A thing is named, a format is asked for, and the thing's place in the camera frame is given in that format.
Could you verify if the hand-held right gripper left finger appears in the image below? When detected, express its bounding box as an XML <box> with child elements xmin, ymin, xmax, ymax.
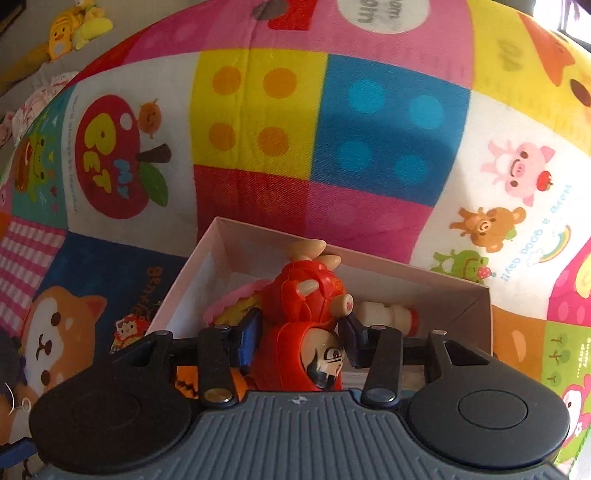
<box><xmin>111</xmin><ymin>307</ymin><xmax>264</xmax><ymax>409</ymax></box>

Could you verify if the small white bottle red cap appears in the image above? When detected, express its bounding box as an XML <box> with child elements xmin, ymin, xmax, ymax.
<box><xmin>359</xmin><ymin>299</ymin><xmax>421</xmax><ymax>340</ymax></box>

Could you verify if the pink and yellow toy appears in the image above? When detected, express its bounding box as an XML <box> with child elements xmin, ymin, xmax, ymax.
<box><xmin>202</xmin><ymin>279</ymin><xmax>276</xmax><ymax>331</ymax></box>

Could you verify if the red figure toy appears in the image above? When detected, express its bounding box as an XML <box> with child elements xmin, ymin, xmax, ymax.
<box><xmin>256</xmin><ymin>239</ymin><xmax>356</xmax><ymax>393</ymax></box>

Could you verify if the orange duck plush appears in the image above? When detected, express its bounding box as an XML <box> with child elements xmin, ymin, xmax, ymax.
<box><xmin>46</xmin><ymin>8</ymin><xmax>89</xmax><ymax>64</ymax></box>

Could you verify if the wind-up doll black hair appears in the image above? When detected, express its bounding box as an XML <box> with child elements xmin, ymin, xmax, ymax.
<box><xmin>0</xmin><ymin>334</ymin><xmax>33</xmax><ymax>416</ymax></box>

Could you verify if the colourful cartoon play mat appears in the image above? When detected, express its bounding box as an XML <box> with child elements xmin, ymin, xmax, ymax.
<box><xmin>0</xmin><ymin>0</ymin><xmax>591</xmax><ymax>480</ymax></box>

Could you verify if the grey sofa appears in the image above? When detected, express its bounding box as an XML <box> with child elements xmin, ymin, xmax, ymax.
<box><xmin>0</xmin><ymin>28</ymin><xmax>117</xmax><ymax>163</ymax></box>

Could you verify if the yellow pillow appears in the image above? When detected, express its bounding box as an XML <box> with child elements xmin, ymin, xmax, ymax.
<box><xmin>0</xmin><ymin>43</ymin><xmax>54</xmax><ymax>89</ymax></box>

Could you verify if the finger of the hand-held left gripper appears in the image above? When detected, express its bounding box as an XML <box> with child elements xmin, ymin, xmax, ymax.
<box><xmin>0</xmin><ymin>436</ymin><xmax>38</xmax><ymax>465</ymax></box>

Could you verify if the small orange toy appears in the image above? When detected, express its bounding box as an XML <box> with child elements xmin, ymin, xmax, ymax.
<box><xmin>175</xmin><ymin>364</ymin><xmax>250</xmax><ymax>400</ymax></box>

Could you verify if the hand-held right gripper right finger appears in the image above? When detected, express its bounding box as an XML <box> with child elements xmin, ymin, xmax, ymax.
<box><xmin>336</xmin><ymin>314</ymin><xmax>495</xmax><ymax>407</ymax></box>

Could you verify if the pink cardboard box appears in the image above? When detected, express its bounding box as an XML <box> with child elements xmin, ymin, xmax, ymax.
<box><xmin>143</xmin><ymin>215</ymin><xmax>494</xmax><ymax>402</ymax></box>

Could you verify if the pink floral clothes pile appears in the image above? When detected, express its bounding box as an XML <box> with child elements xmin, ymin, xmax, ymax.
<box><xmin>11</xmin><ymin>71</ymin><xmax>79</xmax><ymax>140</ymax></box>

